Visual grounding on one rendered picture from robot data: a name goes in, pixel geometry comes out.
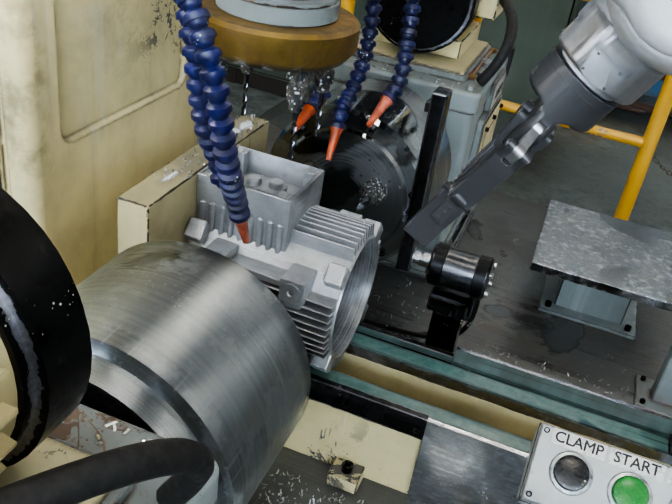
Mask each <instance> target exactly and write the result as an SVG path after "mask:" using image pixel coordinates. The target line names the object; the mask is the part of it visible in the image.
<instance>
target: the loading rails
mask: <svg viewBox="0 0 672 504"><path fill-rule="evenodd" d="M310 372H311V388H310V395H309V400H308V403H307V406H306V409H305V411H304V413H303V415H302V417H301V419H300V420H299V422H298V424H297V425H296V427H295V428H294V430H293V432H292V433H291V435H290V436H289V438H288V440H287V441H286V443H285V444H284V447H287V448H289V449H292V450H294V451H297V452H300V453H302V454H305V455H307V456H310V457H313V458H315V459H318V460H320V461H323V462H325V463H328V464H331V465H332V466H331V468H330V470H329V472H328V475H327V480H326V483H327V484H329V485H331V486H334V487H336V488H339V489H341V490H344V491H346V492H349V493H351V494H355V493H356V492H357V490H358V487H359V485H360V483H361V481H362V479H363V477H364V478H367V479H369V480H372V481H374V482H377V483H380V484H382V485H385V486H387V487H390V488H393V489H395V490H398V491H400V492H403V493H405V494H408V495H407V499H406V500H409V501H411V502H414V503H416V504H521V503H518V502H517V501H516V496H517V493H518V489H519V486H520V482H521V479H522V475H523V472H524V468H525V465H526V462H527V458H528V455H529V451H530V448H531V444H532V441H533V437H534V434H535V431H536V430H537V429H538V427H539V424H540V423H547V424H550V425H553V426H555V427H558V428H561V429H564V430H567V431H570V432H573V433H576V434H578V435H581V436H584V437H587V438H590V439H593V440H596V441H598V442H601V443H604V444H607V445H610V446H613V447H616V448H619V449H621V450H624V451H627V452H630V453H633V454H636V455H639V456H642V457H644V458H647V459H650V460H653V461H656V462H659V463H662V464H665V465H667V466H670V467H672V418H671V417H668V416H665V415H662V414H659V413H656V412H653V411H650V410H647V409H644V408H641V407H638V406H635V405H632V404H629V403H626V402H623V401H620V400H617V399H614V398H611V397H608V396H605V395H602V394H599V393H596V392H593V391H590V390H587V389H584V388H581V387H578V386H575V385H572V384H569V383H566V382H563V381H560V380H557V379H554V378H551V377H548V376H545V375H542V374H539V373H536V372H533V371H530V370H527V369H524V368H521V367H518V366H515V365H512V364H509V363H506V362H503V361H500V360H497V359H494V358H491V357H488V356H485V355H482V354H479V353H476V352H473V351H470V350H467V349H464V348H461V347H458V346H457V349H456V352H455V353H452V352H449V351H446V350H443V349H440V348H437V347H434V346H431V345H428V344H425V343H422V342H419V341H416V340H413V339H410V338H407V337H404V336H401V335H398V334H395V333H392V332H389V331H386V330H383V329H381V328H378V327H375V326H372V325H369V324H366V323H363V322H359V325H358V327H357V329H356V331H355V335H354V337H353V338H352V341H351V343H350V344H349V347H348V348H347V350H346V352H344V356H342V358H341V360H339V363H337V365H336V366H334V368H331V371H330V373H326V372H323V371H321V370H318V369H315V368H313V367H312V366H311V365H310Z"/></svg>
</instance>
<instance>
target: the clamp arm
mask: <svg viewBox="0 0 672 504"><path fill-rule="evenodd" d="M451 96H452V89H449V88H445V87H441V86H438V87H437V88H436V89H435V90H434V91H433V92H432V95H431V98H429V99H428V100H427V102H426V103H425V108H424V112H428V115H427V119H426V124H425V129H424V134H423V138H422V143H421V148H420V153H419V158H418V162H417V167H416V172H415V177H414V181H413V186H412V191H411V196H410V201H409V205H408V208H406V210H405V211H404V212H403V214H402V219H401V221H403V222H405V224H404V227H405V225H406V224H407V222H408V221H409V220H410V219H411V218H412V217H413V216H414V215H415V214H416V213H417V212H419V211H420V210H421V209H422V208H423V207H424V206H425V205H426V204H427V203H428V199H429V194H430V190H431V186H432V181H433V177H434V172H435V168H436V163H437V159H438V154H439V150H440V145H441V141H442V136H443V132H444V127H445V123H446V118H447V114H448V109H449V105H450V101H451ZM418 244H419V243H418V242H417V241H416V240H415V239H414V238H413V237H412V236H411V235H410V234H408V233H407V232H406V231H405V230H404V229H403V234H402V239H401V244H400V248H399V253H398V258H397V263H396V269H398V270H402V271H405V272H409V271H410V269H411V267H412V266H413V265H417V266H418V264H417V263H414V262H413V261H415V262H418V261H419V257H416V256H415V257H414V255H415V252H416V254H417V255H420V254H421V251H423V250H420V249H418ZM416 250H417V251H416ZM418 250H420V251H418ZM413 259H414V260H413Z"/></svg>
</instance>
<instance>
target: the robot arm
mask: <svg viewBox="0 0 672 504"><path fill-rule="evenodd" d="M562 31H563V32H562V33H561V34H560V35H559V41H560V44H559V45H557V46H556V47H555V48H554V49H553V50H552V51H551V52H550V53H549V54H548V55H547V56H546V57H545V58H544V59H543V60H542V61H541V62H539V63H538V64H537V65H536V66H535V67H534V68H533V69H532V71H531V72H530V75H529V81H530V84H531V87H532V89H533V91H534V92H535V94H536V96H538V97H539V98H538V99H537V100H536V101H535V102H533V101H532V100H530V101H529V100H526V101H525V102H524V103H523V104H522V105H521V106H520V107H519V108H518V109H517V111H516V113H515V115H514V116H513V117H512V118H511V119H510V120H509V121H508V122H507V123H506V124H505V125H504V126H503V127H502V128H501V129H500V131H499V133H498V134H497V135H496V136H495V137H494V138H493V139H492V140H491V141H490V142H489V143H488V144H487V145H486V146H485V147H484V148H483V149H482V150H481V151H480V152H479V153H478V154H477V155H476V156H475V157H474V158H473V159H472V160H471V161H470V162H469V163H468V164H467V165H464V166H463V169H462V171H461V172H462V173H461V174H459V175H457V176H456V177H455V178H454V181H453V182H452V181H450V182H448V181H446V182H445V183H444V184H443V185H442V188H443V189H442V190H441V191H439V192H438V193H437V194H436V195H435V196H434V197H433V198H432V199H431V200H430V201H429V202H428V203H427V204H426V205H425V206H424V207H423V208H422V209H421V210H420V211H419V212H417V213H416V214H415V215H414V216H413V217H412V218H411V219H410V220H409V221H408V222H407V224H406V225H405V227H404V230H405V231H406V232H407V233H408V234H410V235H411V236H412V237H413V238H414V239H415V240H416V241H417V242H418V243H419V244H420V245H421V246H422V247H425V246H426V245H427V244H429V243H430V242H431V241H432V240H433V239H434V238H435V237H436V236H437V235H439V234H440V233H441V232H442V231H443V230H444V229H445V228H446V227H447V226H448V225H450V224H451V223H452V222H453V221H454V220H455V219H456V218H457V217H458V216H459V215H461V214H462V213H463V212H464V211H465V212H466V211H468V210H471V209H472V207H473V206H474V205H475V204H476V203H477V202H479V201H480V200H481V199H482V198H484V197H485V196H486V195H487V194H488V193H490V192H491V191H492V190H493V189H494V188H496V187H497V186H498V185H499V184H501V183H502V182H503V181H504V180H505V179H507V178H508V177H509V176H510V175H511V174H513V173H514V172H515V171H517V170H518V169H520V168H521V167H523V166H524V165H526V164H529V163H530V162H531V159H532V157H533V154H534V153H535V152H536V151H539V150H542V149H544V148H545V147H546V146H547V145H548V144H549V143H550V142H551V141H552V140H553V139H554V136H553V134H554V133H555V131H556V130H557V129H558V128H557V126H558V125H559V124H564V125H567V126H569V127H570V128H571V129H573V130H575V131H578V132H587V131H589V130H590V129H592V128H593V127H594V126H595V125H596V124H597V123H598V122H599V121H601V120H602V119H603V118H604V117H605V116H606V115H607V114H609V113H610V112H611V111H612V110H613V109H614V108H616V107H617V104H618V103H619V104H621V105H630V104H632V103H634V102H635V101H636V100H637V99H638V98H639V97H641V96H642V95H643V94H644V93H645V92H646V91H647V90H649V89H650V88H651V87H652V86H653V85H654V84H656V83H657V82H658V81H659V80H660V79H661V78H662V77H664V76H665V75H666V74H667V75H670V76H672V0H591V1H590V2H589V3H588V4H587V5H586V6H585V7H584V8H583V9H582V10H581V11H580V12H579V13H578V15H577V18H576V19H575V20H574V21H573V22H572V23H571V24H570V25H569V26H568V27H567V28H566V29H565V28H564V29H563V30H562Z"/></svg>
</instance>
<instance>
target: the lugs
mask: <svg viewBox="0 0 672 504"><path fill-rule="evenodd" d="M365 220H368V221H371V222H374V223H375V228H374V235H375V236H376V238H377V239H378V242H379V240H380V237H381V234H382V231H383V226H382V223H381V222H378V221H374V220H371V219H368V218H366V219H365ZM209 232H210V224H209V223H208V222H207V221H205V220H202V219H199V218H196V217H191V218H190V220H189V222H188V225H187V227H186V229H185V232H184V236H185V237H186V238H188V239H189V240H191V241H194V242H197V243H200V244H205V242H206V239H207V237H208V234H209ZM349 273H350V271H349V269H348V268H347V267H346V266H343V265H340V264H337V263H334V262H330V263H329V266H328V268H327V271H326V273H325V276H324V278H323V282H324V284H325V285H326V286H328V287H331V288H334V289H337V290H340V291H343V289H344V287H345V284H346V281H347V279H348V276H349ZM367 309H368V304H366V307H365V310H364V312H363V315H362V318H361V320H360V322H363V320H364V317H365V314H366V311H367ZM334 360H335V358H334V357H333V356H332V355H327V356H326V357H325V358H324V359H321V358H318V357H316V356H313V357H312V360H311V363H310V365H311V366H312V367H313V368H315V369H318V370H321V371H323V372H326V373H330V371H331V368H332V365H333V363H334Z"/></svg>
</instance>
